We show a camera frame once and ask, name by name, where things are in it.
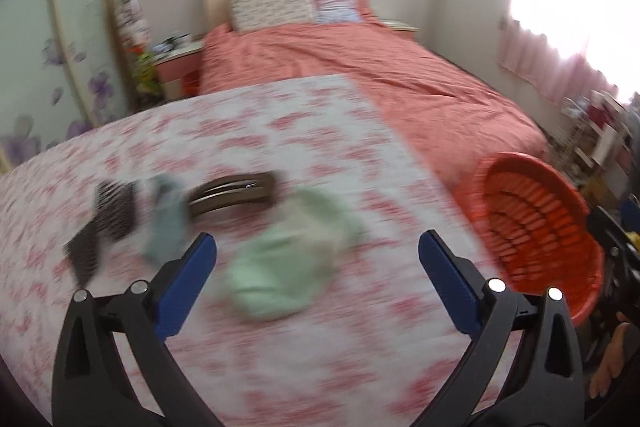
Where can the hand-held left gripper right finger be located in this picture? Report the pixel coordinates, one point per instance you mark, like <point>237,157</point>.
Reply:
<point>450,282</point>

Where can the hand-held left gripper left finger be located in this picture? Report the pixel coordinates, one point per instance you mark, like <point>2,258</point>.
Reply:
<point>185,292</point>

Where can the light blue wrapper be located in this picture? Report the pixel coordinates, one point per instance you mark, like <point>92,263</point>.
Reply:
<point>160,227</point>

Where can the orange plastic basket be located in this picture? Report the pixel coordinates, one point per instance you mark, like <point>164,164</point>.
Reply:
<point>530,227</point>

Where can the light green cloth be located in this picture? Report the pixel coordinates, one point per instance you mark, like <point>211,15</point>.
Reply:
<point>280,267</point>

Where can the black white checkered mesh strip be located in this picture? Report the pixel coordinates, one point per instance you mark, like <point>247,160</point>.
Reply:
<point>115,207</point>

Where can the person's right hand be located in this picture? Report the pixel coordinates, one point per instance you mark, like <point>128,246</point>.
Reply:
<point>610,357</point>

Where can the cluttered shelf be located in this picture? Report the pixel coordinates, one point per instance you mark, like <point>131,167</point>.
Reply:
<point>600,142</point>

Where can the white red floral cloth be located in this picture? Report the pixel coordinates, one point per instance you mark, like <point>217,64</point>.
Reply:
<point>300,137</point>

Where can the red bin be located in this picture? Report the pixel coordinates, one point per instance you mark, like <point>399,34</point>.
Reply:
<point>191,85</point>

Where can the pink curtain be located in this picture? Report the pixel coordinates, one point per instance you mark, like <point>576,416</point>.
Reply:
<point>540,62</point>

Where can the orange pink duvet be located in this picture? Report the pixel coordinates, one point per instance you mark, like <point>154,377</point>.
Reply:
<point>375,72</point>

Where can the pink white nightstand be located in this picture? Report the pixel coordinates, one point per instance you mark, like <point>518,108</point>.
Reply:
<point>175,67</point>

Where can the beige bedside table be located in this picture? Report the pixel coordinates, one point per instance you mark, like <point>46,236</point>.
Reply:
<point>400,28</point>

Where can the flower print wardrobe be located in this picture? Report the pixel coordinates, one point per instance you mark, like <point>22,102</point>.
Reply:
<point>50,57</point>

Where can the white patterned pillow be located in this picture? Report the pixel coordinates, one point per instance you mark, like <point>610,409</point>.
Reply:
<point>270,7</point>

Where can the pink striped pillow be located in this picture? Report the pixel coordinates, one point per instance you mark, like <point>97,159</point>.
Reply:
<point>337,4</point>

